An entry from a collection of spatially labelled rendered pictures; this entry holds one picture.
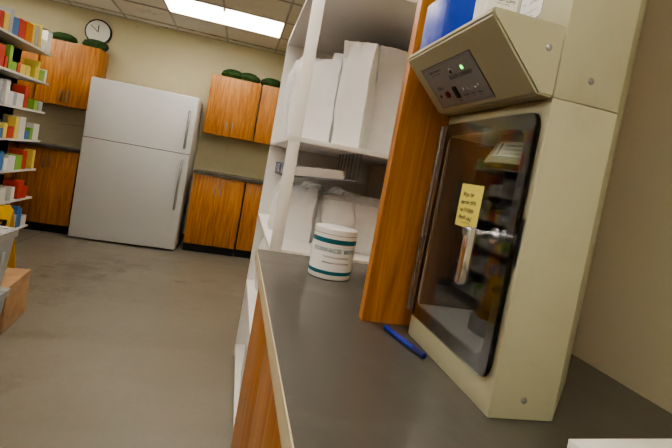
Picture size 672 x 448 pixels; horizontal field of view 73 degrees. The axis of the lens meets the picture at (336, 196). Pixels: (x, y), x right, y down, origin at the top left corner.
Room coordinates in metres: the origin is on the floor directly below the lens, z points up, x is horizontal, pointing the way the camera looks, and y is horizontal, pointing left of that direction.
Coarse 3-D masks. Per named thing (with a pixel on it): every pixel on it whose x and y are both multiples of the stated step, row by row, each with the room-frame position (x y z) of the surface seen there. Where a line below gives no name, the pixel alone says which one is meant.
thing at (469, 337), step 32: (448, 128) 0.92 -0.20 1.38; (480, 128) 0.80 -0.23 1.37; (512, 128) 0.70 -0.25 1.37; (448, 160) 0.90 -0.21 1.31; (480, 160) 0.78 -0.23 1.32; (512, 160) 0.69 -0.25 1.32; (448, 192) 0.87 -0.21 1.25; (512, 192) 0.67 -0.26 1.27; (448, 224) 0.85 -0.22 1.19; (480, 224) 0.74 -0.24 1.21; (512, 224) 0.65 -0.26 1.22; (448, 256) 0.82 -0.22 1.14; (480, 256) 0.72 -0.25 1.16; (512, 256) 0.65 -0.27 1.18; (448, 288) 0.80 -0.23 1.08; (480, 288) 0.70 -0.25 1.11; (448, 320) 0.78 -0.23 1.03; (480, 320) 0.68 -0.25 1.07; (480, 352) 0.67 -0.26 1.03
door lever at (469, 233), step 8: (464, 232) 0.68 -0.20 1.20; (472, 232) 0.67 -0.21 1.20; (480, 232) 0.68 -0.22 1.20; (488, 232) 0.68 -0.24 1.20; (496, 232) 0.68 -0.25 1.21; (464, 240) 0.68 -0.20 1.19; (472, 240) 0.67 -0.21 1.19; (496, 240) 0.68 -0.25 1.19; (464, 248) 0.68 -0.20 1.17; (472, 248) 0.68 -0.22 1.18; (464, 256) 0.67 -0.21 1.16; (464, 264) 0.67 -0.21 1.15; (456, 272) 0.68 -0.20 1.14; (464, 272) 0.67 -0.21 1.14; (456, 280) 0.68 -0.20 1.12; (464, 280) 0.67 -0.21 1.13
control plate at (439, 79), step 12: (456, 60) 0.77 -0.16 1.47; (468, 60) 0.73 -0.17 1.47; (432, 72) 0.86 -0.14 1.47; (444, 72) 0.82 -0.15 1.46; (456, 72) 0.79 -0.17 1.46; (468, 72) 0.76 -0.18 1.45; (480, 72) 0.73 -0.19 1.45; (432, 84) 0.89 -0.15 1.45; (444, 84) 0.85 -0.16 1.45; (456, 84) 0.81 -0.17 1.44; (468, 84) 0.78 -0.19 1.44; (480, 84) 0.75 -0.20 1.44; (444, 96) 0.88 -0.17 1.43; (468, 96) 0.80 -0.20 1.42; (480, 96) 0.77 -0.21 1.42; (492, 96) 0.74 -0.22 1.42
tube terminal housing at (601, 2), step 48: (576, 0) 0.64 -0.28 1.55; (624, 0) 0.66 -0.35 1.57; (576, 48) 0.65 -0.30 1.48; (624, 48) 0.66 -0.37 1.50; (576, 96) 0.65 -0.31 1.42; (624, 96) 0.75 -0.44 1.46; (576, 144) 0.65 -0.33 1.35; (528, 192) 0.65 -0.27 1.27; (576, 192) 0.66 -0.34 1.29; (528, 240) 0.64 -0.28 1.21; (576, 240) 0.66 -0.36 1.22; (528, 288) 0.65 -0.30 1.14; (576, 288) 0.67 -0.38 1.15; (432, 336) 0.85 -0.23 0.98; (528, 336) 0.65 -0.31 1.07; (480, 384) 0.67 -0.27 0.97; (528, 384) 0.66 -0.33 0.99
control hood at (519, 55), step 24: (480, 24) 0.66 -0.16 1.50; (504, 24) 0.62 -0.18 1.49; (528, 24) 0.63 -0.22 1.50; (552, 24) 0.64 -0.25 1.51; (432, 48) 0.81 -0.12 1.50; (456, 48) 0.75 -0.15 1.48; (480, 48) 0.69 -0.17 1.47; (504, 48) 0.64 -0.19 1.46; (528, 48) 0.63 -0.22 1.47; (552, 48) 0.64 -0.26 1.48; (504, 72) 0.67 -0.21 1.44; (528, 72) 0.63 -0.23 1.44; (552, 72) 0.64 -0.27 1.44; (432, 96) 0.93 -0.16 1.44; (504, 96) 0.71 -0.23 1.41; (528, 96) 0.66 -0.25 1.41
